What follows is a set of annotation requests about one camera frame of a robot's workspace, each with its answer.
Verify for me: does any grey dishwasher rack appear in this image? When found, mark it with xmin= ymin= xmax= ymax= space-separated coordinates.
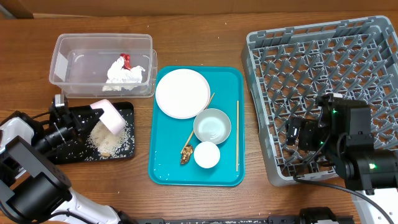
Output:
xmin=241 ymin=16 xmax=397 ymax=187

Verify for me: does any teal serving tray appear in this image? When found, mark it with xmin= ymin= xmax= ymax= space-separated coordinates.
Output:
xmin=148 ymin=65 xmax=246 ymax=187

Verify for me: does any grey-green bowl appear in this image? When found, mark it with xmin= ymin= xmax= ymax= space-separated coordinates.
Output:
xmin=194 ymin=108 xmax=232 ymax=144

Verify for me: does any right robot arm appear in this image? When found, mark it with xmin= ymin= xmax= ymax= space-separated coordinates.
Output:
xmin=285 ymin=93 xmax=397 ymax=223

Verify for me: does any wooden chopstick right side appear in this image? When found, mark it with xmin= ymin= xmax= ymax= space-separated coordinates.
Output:
xmin=236 ymin=101 xmax=239 ymax=172

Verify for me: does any pink bowl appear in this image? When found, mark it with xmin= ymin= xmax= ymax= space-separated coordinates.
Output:
xmin=90 ymin=99 xmax=126 ymax=135

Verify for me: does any brown food scrap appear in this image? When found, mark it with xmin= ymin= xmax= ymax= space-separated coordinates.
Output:
xmin=180 ymin=144 xmax=194 ymax=165

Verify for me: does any white napkin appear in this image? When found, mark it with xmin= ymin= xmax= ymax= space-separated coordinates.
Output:
xmin=102 ymin=56 xmax=145 ymax=91

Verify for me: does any black waste tray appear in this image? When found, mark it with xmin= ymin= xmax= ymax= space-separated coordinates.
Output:
xmin=50 ymin=102 xmax=135 ymax=164

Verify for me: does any large pink plate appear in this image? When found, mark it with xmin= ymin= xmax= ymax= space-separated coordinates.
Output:
xmin=155 ymin=68 xmax=211 ymax=119

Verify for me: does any white paper cup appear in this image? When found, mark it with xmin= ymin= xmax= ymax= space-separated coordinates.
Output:
xmin=193 ymin=142 xmax=220 ymax=169

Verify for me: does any clear plastic bin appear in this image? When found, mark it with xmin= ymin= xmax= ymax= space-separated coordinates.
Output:
xmin=49 ymin=33 xmax=157 ymax=98

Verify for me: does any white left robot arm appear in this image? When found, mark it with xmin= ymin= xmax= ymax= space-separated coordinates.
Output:
xmin=1 ymin=109 xmax=133 ymax=223

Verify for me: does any wooden chopstick under plate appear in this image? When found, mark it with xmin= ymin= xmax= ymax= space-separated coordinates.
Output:
xmin=180 ymin=93 xmax=215 ymax=155

